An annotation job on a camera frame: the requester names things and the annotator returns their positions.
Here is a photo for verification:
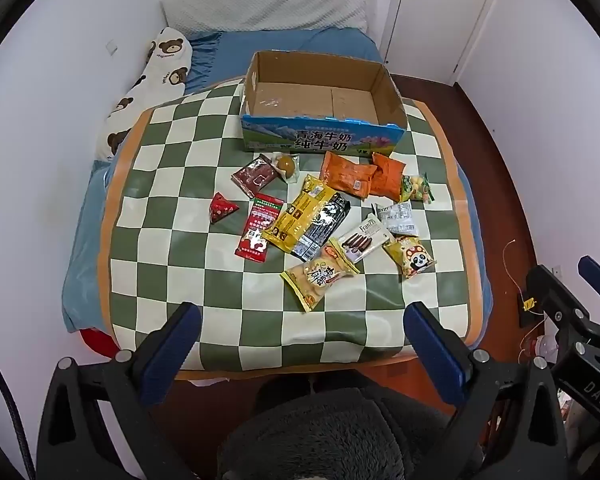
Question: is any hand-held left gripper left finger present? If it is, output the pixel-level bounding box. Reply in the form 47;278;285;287
36;301;204;480

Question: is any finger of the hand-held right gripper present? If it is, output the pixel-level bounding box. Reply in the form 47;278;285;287
525;263;590;333
578;255;600;311

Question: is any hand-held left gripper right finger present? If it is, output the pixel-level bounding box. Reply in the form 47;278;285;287
404;301;567;480

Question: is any yellow panda snack packet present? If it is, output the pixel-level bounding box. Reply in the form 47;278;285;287
383;235;438;281

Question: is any white chocolate wafer packet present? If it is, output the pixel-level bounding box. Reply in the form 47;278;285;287
336;215;396;264

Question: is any pale yellow egg cake packet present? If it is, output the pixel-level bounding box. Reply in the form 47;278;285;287
280;237;361;314

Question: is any white grey snack packet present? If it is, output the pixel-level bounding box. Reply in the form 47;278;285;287
371;202;421;238

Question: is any long red snack packet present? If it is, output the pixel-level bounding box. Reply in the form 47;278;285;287
234;193;285;263

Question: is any red triangular snack packet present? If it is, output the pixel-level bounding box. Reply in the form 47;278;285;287
209;191;240;224

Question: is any green packet of round snacks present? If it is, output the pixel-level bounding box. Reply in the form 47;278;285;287
401;173;434;204

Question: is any small orange snack packet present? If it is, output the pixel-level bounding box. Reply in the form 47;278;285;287
369;152;407;200

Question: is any yellow and black snack packet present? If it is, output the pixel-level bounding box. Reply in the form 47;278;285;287
261;175;352;262

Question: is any dark red snack packet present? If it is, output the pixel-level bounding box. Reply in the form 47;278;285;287
231;154;276;199

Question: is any large orange snack packet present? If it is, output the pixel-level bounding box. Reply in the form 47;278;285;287
320;152;376;200

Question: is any clear packed brown egg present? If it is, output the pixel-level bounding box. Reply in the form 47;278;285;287
272;152;301;182

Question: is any cardboard box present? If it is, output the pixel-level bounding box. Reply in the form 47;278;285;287
240;51;407;157

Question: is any clear plastic bottle red cap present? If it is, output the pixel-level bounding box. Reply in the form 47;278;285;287
527;335;561;362

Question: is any red object under bed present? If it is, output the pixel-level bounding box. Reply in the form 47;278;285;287
80;329;122;357

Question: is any green white checkered mat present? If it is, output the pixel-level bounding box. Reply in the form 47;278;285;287
96;77;481;382

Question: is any person's fluffy grey clothing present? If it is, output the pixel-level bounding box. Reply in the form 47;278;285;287
215;375;481;480

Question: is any white bear print pillow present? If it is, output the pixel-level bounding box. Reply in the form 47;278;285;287
97;27;194;163

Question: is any white door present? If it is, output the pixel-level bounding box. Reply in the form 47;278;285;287
382;0;509;86

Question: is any grey textured pillow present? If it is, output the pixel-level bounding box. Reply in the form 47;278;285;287
160;0;379;37

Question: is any black cable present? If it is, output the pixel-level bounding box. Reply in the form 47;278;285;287
0;335;37;480

